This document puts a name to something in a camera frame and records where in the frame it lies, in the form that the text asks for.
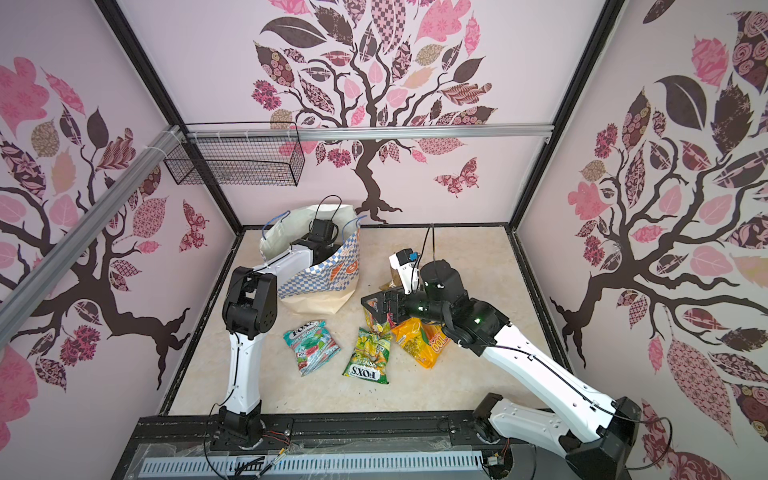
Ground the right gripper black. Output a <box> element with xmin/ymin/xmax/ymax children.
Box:
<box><xmin>362</xmin><ymin>280</ymin><xmax>451</xmax><ymax>326</ymax></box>

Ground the orange pink Fox's fruits bag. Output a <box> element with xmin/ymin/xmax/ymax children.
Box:
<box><xmin>363</xmin><ymin>300</ymin><xmax>392</xmax><ymax>335</ymax></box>

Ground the yellow orange snack bag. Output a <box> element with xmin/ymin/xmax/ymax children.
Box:
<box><xmin>391</xmin><ymin>318</ymin><xmax>449</xmax><ymax>369</ymax></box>

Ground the green Fox's candy bag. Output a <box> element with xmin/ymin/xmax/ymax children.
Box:
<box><xmin>343</xmin><ymin>328</ymin><xmax>393</xmax><ymax>385</ymax></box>

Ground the blue checkered paper bag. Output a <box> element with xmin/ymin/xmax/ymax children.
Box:
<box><xmin>257</xmin><ymin>203</ymin><xmax>362</xmax><ymax>315</ymax></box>

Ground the teal red candy bag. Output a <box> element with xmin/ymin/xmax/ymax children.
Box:
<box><xmin>283</xmin><ymin>320</ymin><xmax>341</xmax><ymax>377</ymax></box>

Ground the gold snack bag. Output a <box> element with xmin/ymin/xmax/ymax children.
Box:
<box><xmin>390</xmin><ymin>264</ymin><xmax>411</xmax><ymax>294</ymax></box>

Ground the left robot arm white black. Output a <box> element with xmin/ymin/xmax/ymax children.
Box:
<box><xmin>217</xmin><ymin>219</ymin><xmax>339</xmax><ymax>449</ymax></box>

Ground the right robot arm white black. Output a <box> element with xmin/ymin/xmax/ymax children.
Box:
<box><xmin>361</xmin><ymin>260</ymin><xmax>641</xmax><ymax>479</ymax></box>

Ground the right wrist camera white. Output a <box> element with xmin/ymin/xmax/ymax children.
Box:
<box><xmin>389</xmin><ymin>248</ymin><xmax>419</xmax><ymax>295</ymax></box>

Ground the black wire basket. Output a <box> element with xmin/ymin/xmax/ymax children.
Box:
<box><xmin>164</xmin><ymin>120</ymin><xmax>305</xmax><ymax>187</ymax></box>

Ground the back aluminium rail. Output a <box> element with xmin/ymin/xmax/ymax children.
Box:
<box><xmin>186</xmin><ymin>123</ymin><xmax>554</xmax><ymax>141</ymax></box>

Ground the aluminium rail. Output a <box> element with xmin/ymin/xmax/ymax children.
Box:
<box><xmin>1</xmin><ymin>125</ymin><xmax>184</xmax><ymax>346</ymax></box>
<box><xmin>186</xmin><ymin>123</ymin><xmax>554</xmax><ymax>141</ymax></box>

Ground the white slotted cable duct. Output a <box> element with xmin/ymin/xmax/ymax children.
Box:
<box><xmin>136</xmin><ymin>451</ymin><xmax>484</xmax><ymax>479</ymax></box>

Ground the left aluminium rail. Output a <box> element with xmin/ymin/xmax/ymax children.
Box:
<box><xmin>1</xmin><ymin>125</ymin><xmax>184</xmax><ymax>346</ymax></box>

